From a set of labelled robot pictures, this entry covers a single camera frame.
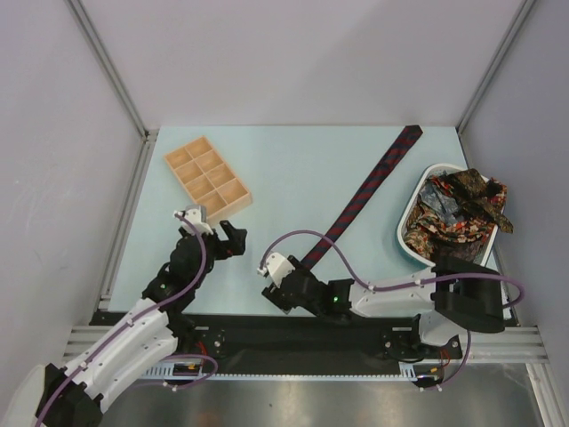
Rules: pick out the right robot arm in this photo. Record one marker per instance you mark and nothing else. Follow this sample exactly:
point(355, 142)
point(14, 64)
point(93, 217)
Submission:
point(449, 298)

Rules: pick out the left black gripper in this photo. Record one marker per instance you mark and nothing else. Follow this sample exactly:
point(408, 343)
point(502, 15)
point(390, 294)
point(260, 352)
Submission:
point(234, 245)

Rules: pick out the red navy striped tie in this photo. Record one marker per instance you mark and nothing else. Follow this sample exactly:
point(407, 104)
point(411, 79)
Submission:
point(381, 171)

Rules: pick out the grey blue tie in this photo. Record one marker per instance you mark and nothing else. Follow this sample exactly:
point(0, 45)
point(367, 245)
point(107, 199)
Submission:
point(446, 208)

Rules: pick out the white laundry basket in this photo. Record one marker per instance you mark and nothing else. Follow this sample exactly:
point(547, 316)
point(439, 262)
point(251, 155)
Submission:
point(432, 170)

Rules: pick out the aluminium frame post left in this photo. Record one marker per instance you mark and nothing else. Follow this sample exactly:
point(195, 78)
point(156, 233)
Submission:
point(108, 67)

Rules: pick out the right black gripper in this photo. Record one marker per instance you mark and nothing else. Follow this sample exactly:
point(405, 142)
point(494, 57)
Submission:
point(284, 290)

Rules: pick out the wooden compartment tray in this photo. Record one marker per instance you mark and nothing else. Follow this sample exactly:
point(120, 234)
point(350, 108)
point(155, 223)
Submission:
point(208, 179)

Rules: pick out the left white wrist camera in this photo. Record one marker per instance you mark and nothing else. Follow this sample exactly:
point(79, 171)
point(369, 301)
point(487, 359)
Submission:
point(193, 218)

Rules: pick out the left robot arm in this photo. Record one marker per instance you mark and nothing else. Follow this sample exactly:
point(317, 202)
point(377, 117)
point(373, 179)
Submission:
point(82, 391)

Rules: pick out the aluminium frame post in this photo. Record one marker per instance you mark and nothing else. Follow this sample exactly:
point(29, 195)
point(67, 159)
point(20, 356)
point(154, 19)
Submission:
point(511, 35)
point(108, 67)

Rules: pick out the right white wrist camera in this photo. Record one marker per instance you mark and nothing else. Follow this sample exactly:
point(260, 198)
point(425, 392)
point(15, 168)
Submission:
point(276, 267)

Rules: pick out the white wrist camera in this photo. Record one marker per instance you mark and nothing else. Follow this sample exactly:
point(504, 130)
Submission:
point(276, 267)
point(193, 218)

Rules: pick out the dark paisley tie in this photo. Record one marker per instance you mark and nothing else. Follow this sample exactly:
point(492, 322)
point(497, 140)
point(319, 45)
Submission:
point(478, 203)

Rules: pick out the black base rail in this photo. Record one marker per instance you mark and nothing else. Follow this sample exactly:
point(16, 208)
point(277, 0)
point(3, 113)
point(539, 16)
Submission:
point(249, 345)

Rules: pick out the red floral patterned tie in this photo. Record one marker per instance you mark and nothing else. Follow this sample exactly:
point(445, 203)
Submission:
point(429, 237)

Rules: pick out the aluminium frame post right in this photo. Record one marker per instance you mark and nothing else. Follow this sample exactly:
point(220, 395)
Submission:
point(511, 35)

